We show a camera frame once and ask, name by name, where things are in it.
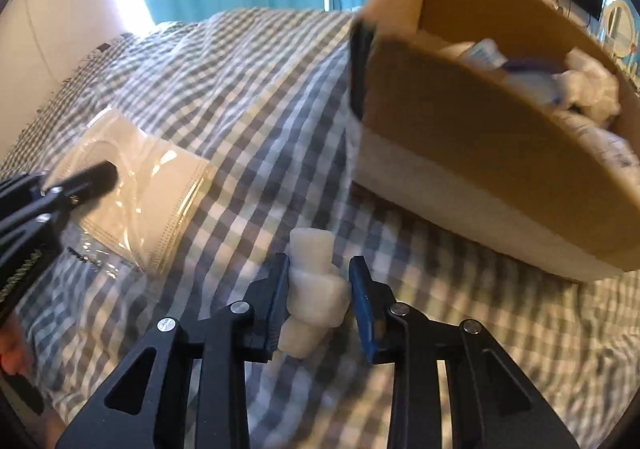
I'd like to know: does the clear pouch with white cloth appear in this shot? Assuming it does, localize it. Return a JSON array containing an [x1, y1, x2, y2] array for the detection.
[[44, 108, 213, 278]]

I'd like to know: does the blue floral tissue pack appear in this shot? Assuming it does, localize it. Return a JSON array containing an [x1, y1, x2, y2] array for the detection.
[[459, 39, 564, 107]]

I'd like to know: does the cream lace cloth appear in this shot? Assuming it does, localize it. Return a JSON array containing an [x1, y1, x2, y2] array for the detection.
[[556, 47, 620, 128]]

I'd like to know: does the person's hand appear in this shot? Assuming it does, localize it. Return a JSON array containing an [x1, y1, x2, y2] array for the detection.
[[0, 313, 32, 377]]

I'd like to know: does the grey checkered bed sheet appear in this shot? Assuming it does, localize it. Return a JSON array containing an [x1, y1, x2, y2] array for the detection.
[[1, 9, 639, 448]]

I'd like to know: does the white patterned fabric pack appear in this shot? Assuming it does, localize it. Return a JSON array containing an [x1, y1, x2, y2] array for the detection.
[[554, 110, 639, 185]]

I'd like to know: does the brown cardboard box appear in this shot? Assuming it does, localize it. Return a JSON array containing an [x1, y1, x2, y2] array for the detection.
[[349, 0, 639, 281]]

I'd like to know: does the white oval vanity mirror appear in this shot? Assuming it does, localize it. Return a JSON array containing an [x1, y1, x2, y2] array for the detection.
[[602, 0, 637, 58]]

